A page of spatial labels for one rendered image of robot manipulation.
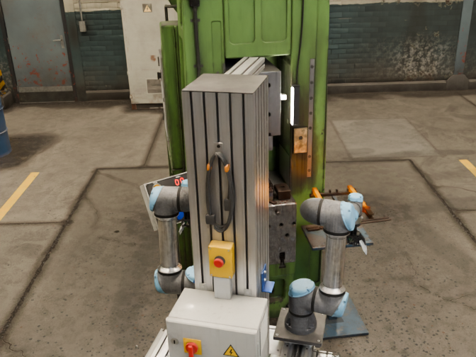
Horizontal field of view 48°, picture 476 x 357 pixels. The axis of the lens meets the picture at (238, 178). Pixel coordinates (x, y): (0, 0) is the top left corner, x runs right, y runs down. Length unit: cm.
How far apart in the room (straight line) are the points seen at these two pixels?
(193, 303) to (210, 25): 175
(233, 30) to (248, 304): 177
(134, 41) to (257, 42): 545
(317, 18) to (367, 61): 612
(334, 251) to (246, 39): 150
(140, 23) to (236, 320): 696
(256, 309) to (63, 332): 227
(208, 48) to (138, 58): 544
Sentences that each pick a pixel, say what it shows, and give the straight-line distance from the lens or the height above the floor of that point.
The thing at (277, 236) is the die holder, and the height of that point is 68.
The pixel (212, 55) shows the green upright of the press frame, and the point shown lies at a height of 185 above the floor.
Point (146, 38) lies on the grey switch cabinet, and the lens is 860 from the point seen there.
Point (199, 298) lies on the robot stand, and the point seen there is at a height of 123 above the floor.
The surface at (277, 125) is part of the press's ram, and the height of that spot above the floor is 143.
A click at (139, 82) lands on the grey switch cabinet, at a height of 45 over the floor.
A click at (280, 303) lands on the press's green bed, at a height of 13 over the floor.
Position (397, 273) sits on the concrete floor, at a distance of 456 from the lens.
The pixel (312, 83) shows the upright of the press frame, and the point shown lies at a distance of 347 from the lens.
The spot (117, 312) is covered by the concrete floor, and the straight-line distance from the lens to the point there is 417.
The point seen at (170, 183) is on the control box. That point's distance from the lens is 322.
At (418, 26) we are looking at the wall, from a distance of 962.
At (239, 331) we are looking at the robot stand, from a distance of 196.
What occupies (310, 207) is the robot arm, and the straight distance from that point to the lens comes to 230.
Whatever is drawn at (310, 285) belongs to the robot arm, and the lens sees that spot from 249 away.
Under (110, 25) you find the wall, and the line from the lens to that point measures 932.
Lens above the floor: 249
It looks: 24 degrees down
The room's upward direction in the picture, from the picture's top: 2 degrees counter-clockwise
